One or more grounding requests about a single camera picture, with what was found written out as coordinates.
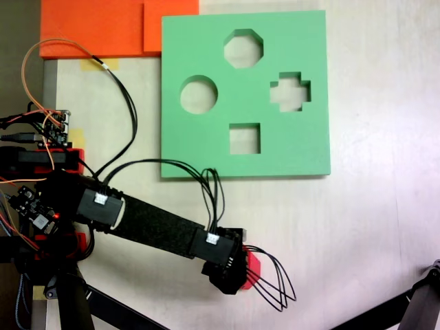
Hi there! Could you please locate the black USB cable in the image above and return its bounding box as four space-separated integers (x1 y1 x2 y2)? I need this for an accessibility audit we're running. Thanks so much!
0 132 45 143

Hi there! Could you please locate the green shape sorter board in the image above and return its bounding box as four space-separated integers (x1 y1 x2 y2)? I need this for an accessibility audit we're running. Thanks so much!
159 10 331 179

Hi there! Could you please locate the large orange foam block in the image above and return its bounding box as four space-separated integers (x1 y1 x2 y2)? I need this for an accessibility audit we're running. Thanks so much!
39 0 145 58

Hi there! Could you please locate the black tripod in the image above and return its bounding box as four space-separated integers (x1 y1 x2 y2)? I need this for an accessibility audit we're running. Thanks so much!
329 259 440 330
43 261 170 330

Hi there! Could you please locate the blue braided cable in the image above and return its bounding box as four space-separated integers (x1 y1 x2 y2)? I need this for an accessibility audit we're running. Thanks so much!
14 271 32 330

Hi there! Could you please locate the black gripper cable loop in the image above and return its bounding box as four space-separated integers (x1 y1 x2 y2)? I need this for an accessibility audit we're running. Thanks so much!
242 245 297 313

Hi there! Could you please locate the red octagonal block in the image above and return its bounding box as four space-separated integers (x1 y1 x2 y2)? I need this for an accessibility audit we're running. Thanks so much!
240 252 263 292

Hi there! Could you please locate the black circuit board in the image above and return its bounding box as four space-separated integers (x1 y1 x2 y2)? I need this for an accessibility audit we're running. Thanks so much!
8 184 58 235

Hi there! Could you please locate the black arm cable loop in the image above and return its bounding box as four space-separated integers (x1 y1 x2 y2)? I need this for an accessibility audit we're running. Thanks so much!
102 158 226 235

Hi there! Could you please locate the thin orange wire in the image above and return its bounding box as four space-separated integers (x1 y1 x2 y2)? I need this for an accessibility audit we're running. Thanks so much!
0 38 96 185

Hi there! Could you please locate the circuit board with wires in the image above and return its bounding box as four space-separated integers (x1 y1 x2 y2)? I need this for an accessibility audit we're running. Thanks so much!
36 109 72 149

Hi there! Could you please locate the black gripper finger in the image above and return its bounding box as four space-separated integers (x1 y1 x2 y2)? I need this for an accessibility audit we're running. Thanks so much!
201 261 245 296

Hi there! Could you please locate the red and black clamp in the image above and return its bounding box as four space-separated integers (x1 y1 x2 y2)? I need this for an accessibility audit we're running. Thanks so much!
0 146 86 173
0 232 87 264

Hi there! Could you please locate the wide yellow tape piece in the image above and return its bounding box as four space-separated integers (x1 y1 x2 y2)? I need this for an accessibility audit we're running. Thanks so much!
80 58 120 72

